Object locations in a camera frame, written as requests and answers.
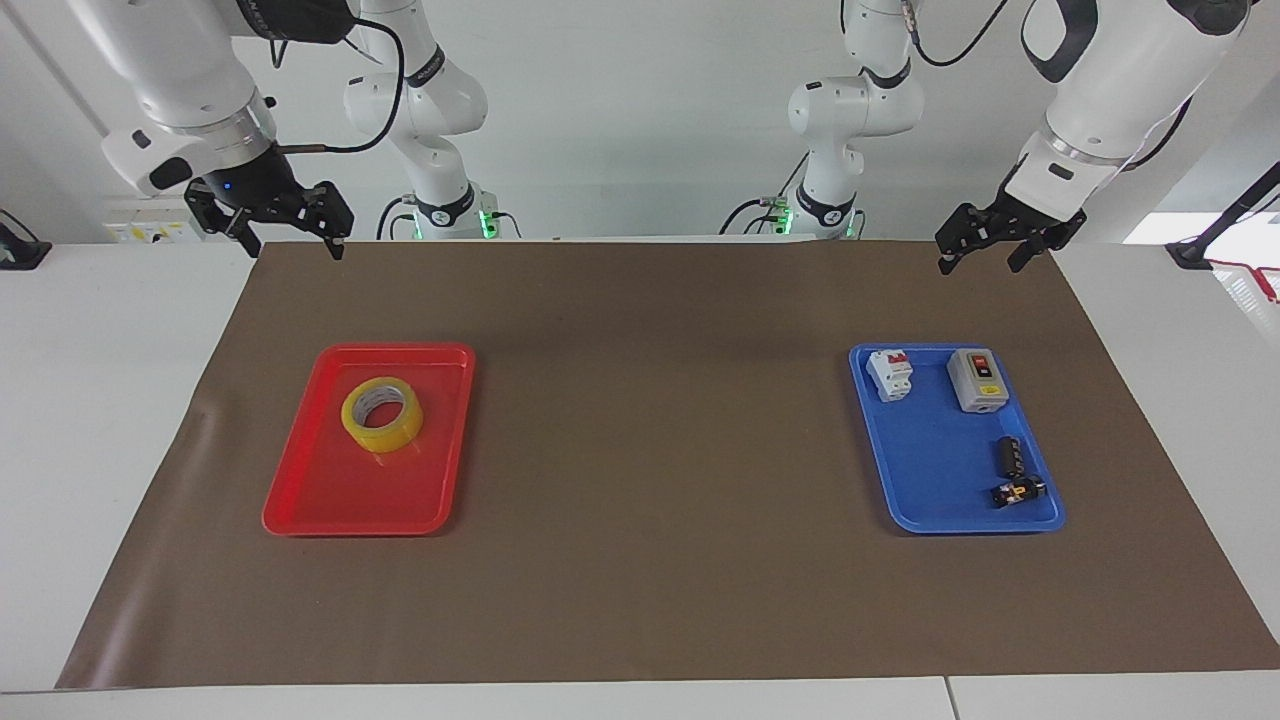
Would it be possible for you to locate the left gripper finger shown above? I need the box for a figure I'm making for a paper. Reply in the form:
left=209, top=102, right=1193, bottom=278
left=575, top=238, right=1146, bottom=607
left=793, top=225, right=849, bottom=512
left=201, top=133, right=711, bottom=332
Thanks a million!
left=935, top=202, right=1009, bottom=277
left=1006, top=226, right=1077, bottom=274

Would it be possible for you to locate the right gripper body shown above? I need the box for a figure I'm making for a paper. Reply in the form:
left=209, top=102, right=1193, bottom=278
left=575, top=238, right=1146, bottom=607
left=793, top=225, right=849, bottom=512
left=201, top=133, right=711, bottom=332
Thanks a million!
left=196, top=143, right=321, bottom=219

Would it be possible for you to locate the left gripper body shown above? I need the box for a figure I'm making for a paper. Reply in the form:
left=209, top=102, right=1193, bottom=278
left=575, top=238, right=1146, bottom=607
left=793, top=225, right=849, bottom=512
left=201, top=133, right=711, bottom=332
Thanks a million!
left=990, top=163, right=1089, bottom=247

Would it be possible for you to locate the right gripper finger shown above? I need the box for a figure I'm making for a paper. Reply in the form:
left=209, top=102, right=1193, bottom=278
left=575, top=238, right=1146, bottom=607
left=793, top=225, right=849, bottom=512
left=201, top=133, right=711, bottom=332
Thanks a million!
left=288, top=181, right=356, bottom=262
left=184, top=188, right=264, bottom=257

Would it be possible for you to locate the yellow tape roll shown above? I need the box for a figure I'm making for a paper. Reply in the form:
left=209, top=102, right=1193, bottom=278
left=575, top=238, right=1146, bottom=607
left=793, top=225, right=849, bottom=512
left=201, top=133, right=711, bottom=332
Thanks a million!
left=341, top=376, right=424, bottom=455

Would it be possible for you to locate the white circuit breaker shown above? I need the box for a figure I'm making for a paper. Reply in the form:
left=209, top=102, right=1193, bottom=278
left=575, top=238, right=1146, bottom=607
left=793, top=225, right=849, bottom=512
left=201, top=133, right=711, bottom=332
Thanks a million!
left=865, top=348, right=915, bottom=403

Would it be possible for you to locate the black stand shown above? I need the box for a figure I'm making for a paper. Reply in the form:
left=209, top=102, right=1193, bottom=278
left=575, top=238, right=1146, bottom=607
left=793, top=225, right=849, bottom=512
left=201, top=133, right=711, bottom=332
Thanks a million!
left=1165, top=160, right=1280, bottom=271
left=0, top=208, right=53, bottom=272

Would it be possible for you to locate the blue plastic tray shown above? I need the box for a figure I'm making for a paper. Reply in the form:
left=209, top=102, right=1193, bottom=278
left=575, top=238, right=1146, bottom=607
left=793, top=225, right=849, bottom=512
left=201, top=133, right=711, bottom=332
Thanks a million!
left=848, top=342, right=1067, bottom=535

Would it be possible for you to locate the red plastic tray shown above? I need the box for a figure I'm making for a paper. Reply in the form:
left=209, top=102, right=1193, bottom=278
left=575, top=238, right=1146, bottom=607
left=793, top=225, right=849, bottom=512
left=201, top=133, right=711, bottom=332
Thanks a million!
left=262, top=343, right=477, bottom=538

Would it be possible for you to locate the black cable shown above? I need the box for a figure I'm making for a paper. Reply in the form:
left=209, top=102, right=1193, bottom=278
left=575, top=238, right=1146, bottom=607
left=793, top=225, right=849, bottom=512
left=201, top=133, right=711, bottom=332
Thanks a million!
left=1125, top=95, right=1196, bottom=173
left=718, top=150, right=813, bottom=237
left=272, top=15, right=407, bottom=157
left=900, top=0, right=1013, bottom=69
left=376, top=194, right=419, bottom=242

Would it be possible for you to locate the white wall socket box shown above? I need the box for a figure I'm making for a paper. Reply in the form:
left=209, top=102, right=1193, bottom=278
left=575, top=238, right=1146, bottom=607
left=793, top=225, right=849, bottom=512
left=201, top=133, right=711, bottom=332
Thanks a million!
left=103, top=197, right=206, bottom=245

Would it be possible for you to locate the grey switch box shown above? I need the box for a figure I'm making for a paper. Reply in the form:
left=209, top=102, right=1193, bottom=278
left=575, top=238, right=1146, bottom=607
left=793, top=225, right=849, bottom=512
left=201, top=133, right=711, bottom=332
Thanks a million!
left=946, top=346, right=1009, bottom=415

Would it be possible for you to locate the red cable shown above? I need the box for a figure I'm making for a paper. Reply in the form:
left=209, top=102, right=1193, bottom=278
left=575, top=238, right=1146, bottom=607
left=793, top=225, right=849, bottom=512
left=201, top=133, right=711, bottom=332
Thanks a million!
left=1208, top=259, right=1280, bottom=303

